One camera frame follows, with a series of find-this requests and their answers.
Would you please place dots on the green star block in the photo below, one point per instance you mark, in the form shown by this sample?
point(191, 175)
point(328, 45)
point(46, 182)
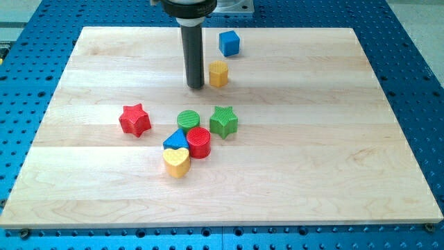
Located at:
point(223, 121)

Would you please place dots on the blue triangle block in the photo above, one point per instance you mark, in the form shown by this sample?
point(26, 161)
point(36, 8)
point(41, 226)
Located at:
point(176, 140)

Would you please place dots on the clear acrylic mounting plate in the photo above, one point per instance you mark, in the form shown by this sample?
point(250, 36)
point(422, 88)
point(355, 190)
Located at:
point(235, 6)

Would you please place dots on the yellow heart block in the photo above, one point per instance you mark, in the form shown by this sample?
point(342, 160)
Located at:
point(177, 162)

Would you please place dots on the blue cube block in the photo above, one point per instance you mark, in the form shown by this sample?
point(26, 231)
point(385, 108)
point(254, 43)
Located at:
point(229, 43)

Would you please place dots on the yellow hexagon block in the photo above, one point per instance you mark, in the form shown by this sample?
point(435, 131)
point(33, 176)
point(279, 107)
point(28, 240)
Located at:
point(218, 71)

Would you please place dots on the green cylinder block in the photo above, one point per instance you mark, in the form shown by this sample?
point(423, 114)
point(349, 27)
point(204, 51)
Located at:
point(187, 120)

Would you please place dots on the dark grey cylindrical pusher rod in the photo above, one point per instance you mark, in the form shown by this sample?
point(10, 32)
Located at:
point(192, 44)

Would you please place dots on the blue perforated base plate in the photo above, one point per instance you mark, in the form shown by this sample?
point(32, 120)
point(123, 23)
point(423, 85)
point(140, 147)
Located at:
point(36, 61)

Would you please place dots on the red star block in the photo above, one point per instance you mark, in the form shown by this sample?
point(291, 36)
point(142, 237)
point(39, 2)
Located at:
point(134, 120)

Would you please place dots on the red cylinder block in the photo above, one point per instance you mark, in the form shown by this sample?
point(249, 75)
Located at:
point(199, 141)

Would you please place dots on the light wooden board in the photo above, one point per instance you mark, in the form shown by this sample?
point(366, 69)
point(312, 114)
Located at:
point(317, 141)

